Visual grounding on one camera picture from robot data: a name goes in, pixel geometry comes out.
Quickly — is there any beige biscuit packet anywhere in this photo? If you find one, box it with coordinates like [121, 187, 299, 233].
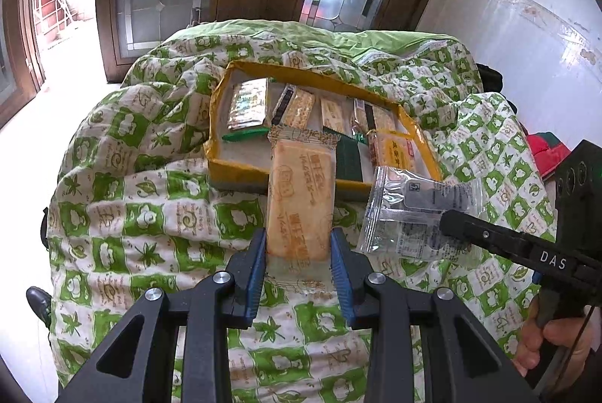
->
[320, 96, 353, 135]
[265, 125, 340, 265]

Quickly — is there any dark rounded object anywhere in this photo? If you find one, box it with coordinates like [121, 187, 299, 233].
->
[26, 285, 52, 328]

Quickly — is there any yellow cardboard tray box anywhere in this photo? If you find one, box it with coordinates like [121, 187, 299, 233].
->
[204, 61, 444, 193]

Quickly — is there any green white printed blanket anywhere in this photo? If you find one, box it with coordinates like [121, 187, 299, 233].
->
[44, 20, 558, 403]

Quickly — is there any dark green snack packet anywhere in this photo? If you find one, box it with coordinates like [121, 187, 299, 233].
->
[335, 134, 373, 184]

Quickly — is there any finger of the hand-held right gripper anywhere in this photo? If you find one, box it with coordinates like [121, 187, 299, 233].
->
[439, 209, 584, 284]

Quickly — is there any shiny wafer packet green edge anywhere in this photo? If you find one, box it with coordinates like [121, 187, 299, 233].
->
[221, 78, 272, 143]

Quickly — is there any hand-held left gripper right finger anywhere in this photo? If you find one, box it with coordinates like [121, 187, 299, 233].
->
[329, 227, 537, 403]

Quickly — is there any rectangular cracker packet dark label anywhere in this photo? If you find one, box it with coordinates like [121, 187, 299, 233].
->
[269, 84, 316, 130]

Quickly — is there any black cloth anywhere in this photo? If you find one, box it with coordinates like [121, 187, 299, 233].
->
[475, 63, 504, 93]

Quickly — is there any clear grey-label snack packet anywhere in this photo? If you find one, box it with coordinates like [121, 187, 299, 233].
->
[356, 165, 484, 265]

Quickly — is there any wooden framed glass window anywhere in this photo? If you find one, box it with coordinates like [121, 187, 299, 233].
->
[0, 0, 48, 126]

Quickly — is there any yellow square cracker packet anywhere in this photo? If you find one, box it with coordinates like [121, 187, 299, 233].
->
[369, 129, 433, 180]

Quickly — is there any person's right hand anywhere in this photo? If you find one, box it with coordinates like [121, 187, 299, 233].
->
[515, 300, 596, 380]

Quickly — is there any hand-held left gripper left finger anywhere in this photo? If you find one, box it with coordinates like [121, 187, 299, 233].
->
[59, 227, 270, 403]

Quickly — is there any red cloth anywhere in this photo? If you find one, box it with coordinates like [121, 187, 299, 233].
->
[526, 132, 572, 180]

